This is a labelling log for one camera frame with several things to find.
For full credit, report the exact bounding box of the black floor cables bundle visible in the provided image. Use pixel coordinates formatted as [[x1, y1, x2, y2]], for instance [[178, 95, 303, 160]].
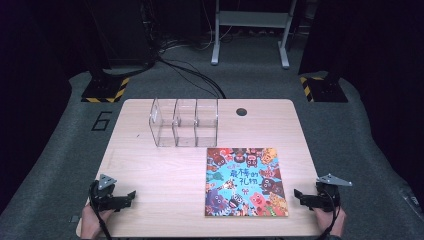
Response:
[[155, 36, 228, 100]]

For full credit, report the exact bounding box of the black cabinet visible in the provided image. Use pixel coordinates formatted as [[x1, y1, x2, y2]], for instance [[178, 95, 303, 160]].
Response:
[[89, 0, 157, 69]]

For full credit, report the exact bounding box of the grey printed strip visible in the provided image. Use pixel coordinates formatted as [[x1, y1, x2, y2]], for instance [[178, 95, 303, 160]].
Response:
[[399, 188, 424, 216]]

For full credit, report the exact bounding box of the white metal stand frame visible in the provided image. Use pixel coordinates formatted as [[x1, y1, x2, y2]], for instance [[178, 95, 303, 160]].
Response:
[[210, 0, 298, 70]]

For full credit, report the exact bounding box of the black stand with striped base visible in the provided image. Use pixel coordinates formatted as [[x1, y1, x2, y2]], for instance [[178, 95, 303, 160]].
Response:
[[80, 0, 131, 104], [299, 0, 350, 104]]

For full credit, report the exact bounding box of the clear acrylic divided organizer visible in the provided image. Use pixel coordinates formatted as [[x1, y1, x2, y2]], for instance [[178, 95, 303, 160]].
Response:
[[148, 97, 220, 148]]

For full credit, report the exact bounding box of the colourful cartoon picture book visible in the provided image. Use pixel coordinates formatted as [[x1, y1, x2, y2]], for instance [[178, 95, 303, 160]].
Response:
[[204, 147, 290, 218]]

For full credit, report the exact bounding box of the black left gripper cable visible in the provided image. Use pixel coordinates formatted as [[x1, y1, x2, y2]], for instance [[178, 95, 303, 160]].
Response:
[[88, 181, 113, 240]]

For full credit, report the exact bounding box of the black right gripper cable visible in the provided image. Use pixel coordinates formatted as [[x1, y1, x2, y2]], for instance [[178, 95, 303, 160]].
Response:
[[316, 188, 342, 240]]

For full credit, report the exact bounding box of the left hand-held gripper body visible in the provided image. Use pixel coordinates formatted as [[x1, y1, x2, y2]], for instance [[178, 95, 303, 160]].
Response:
[[88, 173, 126, 213]]

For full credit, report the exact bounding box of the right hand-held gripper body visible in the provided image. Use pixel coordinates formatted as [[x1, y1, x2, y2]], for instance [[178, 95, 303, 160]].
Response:
[[313, 173, 353, 213]]

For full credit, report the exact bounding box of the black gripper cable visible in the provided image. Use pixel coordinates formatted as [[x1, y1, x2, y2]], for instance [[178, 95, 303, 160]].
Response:
[[316, 188, 342, 240], [88, 181, 113, 240]]

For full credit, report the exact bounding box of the person's left hand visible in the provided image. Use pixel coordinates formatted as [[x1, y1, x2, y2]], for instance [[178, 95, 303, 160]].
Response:
[[80, 203, 113, 240]]

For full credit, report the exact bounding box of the person's right hand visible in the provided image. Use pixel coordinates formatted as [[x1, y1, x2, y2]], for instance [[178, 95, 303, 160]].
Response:
[[314, 205, 347, 238]]

